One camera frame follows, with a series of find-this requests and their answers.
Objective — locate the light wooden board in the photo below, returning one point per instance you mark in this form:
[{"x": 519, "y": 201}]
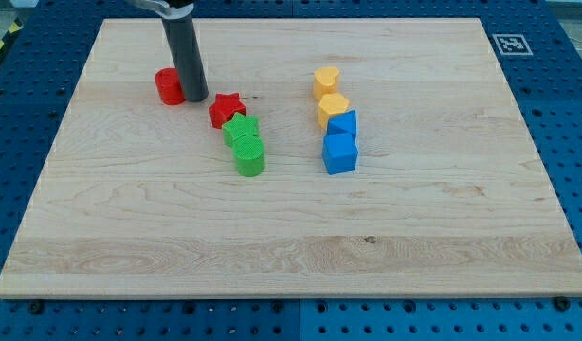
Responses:
[{"x": 448, "y": 199}]

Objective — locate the white fiducial marker tag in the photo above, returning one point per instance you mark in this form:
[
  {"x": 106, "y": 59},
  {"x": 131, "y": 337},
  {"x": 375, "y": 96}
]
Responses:
[{"x": 512, "y": 44}]

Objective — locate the black yellow hazard tape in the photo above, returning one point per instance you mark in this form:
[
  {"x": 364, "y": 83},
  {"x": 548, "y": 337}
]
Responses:
[{"x": 9, "y": 38}]

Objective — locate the right black board bolt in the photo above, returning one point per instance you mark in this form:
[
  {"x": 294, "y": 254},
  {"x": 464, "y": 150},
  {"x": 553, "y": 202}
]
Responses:
[{"x": 562, "y": 304}]

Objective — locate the lower yellow heart block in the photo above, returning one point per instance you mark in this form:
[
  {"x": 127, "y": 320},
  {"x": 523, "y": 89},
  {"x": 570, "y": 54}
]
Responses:
[{"x": 331, "y": 105}]

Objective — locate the left black board bolt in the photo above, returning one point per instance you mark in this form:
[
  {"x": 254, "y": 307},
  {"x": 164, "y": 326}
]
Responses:
[{"x": 35, "y": 307}]

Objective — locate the green star block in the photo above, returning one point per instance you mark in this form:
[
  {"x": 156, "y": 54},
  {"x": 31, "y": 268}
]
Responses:
[{"x": 239, "y": 126}]

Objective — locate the red cylinder block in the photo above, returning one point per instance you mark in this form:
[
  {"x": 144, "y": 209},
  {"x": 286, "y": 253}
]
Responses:
[{"x": 168, "y": 86}]

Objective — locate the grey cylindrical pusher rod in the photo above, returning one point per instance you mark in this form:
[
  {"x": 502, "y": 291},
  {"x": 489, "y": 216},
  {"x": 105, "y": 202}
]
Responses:
[{"x": 181, "y": 37}]

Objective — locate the green cylinder block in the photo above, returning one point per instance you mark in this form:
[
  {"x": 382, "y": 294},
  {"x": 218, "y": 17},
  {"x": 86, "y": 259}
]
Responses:
[{"x": 248, "y": 152}]

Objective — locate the blue triangle block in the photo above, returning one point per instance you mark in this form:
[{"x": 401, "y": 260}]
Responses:
[{"x": 344, "y": 123}]

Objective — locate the yellow heart block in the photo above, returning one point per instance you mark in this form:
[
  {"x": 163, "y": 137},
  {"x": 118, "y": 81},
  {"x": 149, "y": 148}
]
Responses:
[
  {"x": 325, "y": 81},
  {"x": 331, "y": 105}
]

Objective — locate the black board bolt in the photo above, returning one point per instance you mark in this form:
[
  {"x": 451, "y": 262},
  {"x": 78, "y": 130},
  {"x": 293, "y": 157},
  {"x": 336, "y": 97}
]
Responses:
[
  {"x": 562, "y": 304},
  {"x": 35, "y": 307}
]

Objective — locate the red star block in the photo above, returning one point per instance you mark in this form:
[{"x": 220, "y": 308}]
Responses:
[{"x": 224, "y": 108}]

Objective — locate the blue cube block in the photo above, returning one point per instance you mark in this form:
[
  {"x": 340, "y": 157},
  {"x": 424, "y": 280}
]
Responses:
[{"x": 339, "y": 153}]

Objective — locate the upper yellow heart block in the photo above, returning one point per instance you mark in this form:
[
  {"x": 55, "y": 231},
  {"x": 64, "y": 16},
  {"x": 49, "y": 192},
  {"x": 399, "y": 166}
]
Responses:
[{"x": 325, "y": 81}]

